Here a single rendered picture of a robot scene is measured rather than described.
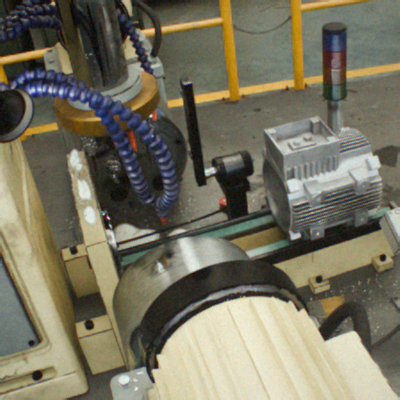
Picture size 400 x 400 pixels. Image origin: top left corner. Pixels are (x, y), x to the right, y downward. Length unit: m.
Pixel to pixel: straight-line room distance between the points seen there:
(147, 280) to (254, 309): 0.37
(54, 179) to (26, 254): 0.87
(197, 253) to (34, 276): 0.27
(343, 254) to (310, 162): 0.26
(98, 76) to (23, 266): 0.32
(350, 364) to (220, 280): 0.15
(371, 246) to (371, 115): 0.66
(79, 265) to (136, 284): 0.44
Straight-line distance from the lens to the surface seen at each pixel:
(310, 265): 1.32
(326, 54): 1.50
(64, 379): 1.19
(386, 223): 1.13
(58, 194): 1.76
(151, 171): 1.38
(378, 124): 1.89
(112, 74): 0.97
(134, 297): 0.92
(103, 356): 1.23
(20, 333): 1.08
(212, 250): 0.93
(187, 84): 1.19
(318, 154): 1.17
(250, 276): 0.60
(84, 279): 1.38
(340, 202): 1.22
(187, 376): 0.56
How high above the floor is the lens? 1.79
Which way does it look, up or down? 38 degrees down
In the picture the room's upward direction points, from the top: 9 degrees counter-clockwise
